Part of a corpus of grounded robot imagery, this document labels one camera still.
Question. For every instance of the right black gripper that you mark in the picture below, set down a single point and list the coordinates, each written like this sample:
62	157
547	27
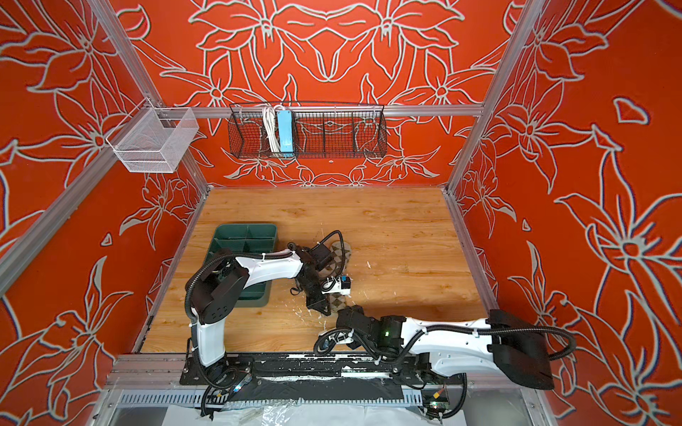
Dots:
353	310

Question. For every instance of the black wire wall basket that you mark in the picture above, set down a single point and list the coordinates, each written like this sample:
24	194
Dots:
321	131

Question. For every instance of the clear plastic wall bin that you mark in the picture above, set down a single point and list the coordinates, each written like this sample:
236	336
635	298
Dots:
153	140

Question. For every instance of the brown argyle sock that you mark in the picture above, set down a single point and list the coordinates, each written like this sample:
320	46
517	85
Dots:
339	263

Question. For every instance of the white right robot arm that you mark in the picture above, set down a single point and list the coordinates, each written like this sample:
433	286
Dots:
500	344

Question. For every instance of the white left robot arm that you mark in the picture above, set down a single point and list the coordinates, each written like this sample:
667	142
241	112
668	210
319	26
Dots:
214	290

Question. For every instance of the blue box in basket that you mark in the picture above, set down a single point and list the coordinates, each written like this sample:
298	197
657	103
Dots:
285	128

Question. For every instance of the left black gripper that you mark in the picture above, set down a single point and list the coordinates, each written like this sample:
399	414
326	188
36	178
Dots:
321	303

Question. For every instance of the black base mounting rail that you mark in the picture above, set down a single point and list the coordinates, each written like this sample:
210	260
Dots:
353	378

